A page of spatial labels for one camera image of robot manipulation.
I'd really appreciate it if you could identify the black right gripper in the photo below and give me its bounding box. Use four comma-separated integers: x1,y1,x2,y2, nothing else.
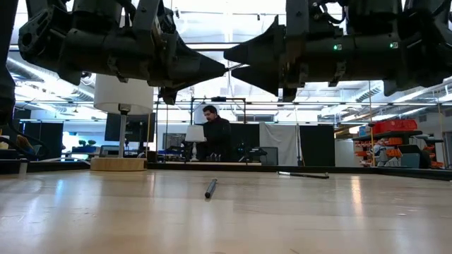
223,0,343,104

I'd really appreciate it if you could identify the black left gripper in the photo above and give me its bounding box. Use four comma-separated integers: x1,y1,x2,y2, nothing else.
132,0,227,106

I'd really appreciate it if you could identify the short black pen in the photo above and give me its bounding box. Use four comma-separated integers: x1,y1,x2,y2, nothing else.
203,178,219,200

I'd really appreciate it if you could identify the ceiling strip light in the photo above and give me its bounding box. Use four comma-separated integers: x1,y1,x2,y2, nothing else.
185,43,241,50

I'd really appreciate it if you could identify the white board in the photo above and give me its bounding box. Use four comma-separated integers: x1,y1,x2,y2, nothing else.
193,104,220,125

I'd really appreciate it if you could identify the small white table lamp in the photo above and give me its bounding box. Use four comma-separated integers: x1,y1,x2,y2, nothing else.
184,123,206,162

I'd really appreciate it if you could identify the person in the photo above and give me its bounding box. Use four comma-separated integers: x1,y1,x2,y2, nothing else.
196,104,232,162

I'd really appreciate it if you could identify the white shade wooden base lamp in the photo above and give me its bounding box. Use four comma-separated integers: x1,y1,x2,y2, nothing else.
93,72,155,173

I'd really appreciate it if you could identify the black partition panel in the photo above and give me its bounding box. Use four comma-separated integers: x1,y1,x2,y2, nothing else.
299,123,335,167
225,122,261,163
13,109,64,162

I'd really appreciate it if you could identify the grey hanging cloth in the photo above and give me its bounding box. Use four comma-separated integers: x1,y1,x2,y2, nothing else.
259,121,300,167

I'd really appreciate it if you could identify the black monitor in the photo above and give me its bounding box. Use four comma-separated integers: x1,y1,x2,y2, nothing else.
104,111,157,143

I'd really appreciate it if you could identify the black equipment on tripod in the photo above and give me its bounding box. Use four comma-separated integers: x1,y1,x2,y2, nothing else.
239,143,268,164

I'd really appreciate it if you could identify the grey chair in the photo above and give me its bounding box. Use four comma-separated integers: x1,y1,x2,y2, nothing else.
263,146,279,166

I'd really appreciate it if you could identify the yellow pole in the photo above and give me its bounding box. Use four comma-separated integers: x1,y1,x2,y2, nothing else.
369,123,376,167

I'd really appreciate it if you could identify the red storage crate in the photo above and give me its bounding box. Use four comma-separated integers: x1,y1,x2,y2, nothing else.
372,118,419,135

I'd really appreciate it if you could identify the shelf rack with red bins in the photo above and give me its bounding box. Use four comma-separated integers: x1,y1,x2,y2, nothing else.
352,129,446,169

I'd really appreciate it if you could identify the black aluminium table frame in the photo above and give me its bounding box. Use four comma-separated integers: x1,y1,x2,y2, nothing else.
0,155,452,183

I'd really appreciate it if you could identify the silver ceiling air duct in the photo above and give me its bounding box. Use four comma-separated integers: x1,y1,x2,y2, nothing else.
354,79,452,104

